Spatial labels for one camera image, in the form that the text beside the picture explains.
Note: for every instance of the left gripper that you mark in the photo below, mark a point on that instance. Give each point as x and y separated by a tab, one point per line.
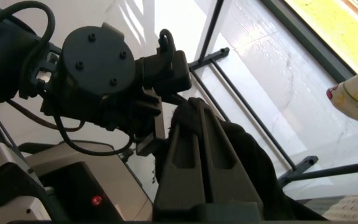
145	124

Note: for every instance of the white laundry basket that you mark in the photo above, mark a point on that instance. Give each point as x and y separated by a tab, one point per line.
350	208

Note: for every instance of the black clothes rack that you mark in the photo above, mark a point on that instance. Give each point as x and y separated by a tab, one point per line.
208	58

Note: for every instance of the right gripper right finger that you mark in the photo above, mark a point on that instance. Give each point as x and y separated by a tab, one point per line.
232	189

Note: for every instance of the cream printed shorts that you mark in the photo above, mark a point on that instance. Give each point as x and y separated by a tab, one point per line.
356	96

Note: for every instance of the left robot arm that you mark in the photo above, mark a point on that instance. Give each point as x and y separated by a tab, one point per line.
95	62

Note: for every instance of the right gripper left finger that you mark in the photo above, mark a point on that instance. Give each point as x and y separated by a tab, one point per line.
179	186

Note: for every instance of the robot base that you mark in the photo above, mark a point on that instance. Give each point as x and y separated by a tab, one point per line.
104	168

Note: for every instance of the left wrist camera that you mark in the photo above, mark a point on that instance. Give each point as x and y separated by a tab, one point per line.
172	74

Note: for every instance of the black garment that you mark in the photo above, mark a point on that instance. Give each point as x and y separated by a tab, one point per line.
250	155

